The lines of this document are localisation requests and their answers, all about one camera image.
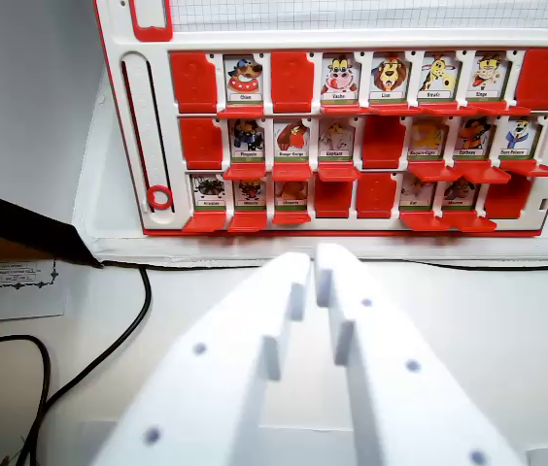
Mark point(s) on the red and white game board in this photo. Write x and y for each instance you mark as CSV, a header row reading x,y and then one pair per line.
x,y
342,97

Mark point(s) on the black box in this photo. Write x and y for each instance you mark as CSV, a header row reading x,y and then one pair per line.
x,y
16,218

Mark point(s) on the red board flap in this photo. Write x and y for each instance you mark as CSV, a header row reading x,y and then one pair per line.
x,y
245,171

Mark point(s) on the white printed paper sheet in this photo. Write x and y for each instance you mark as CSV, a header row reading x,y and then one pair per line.
x,y
11,296

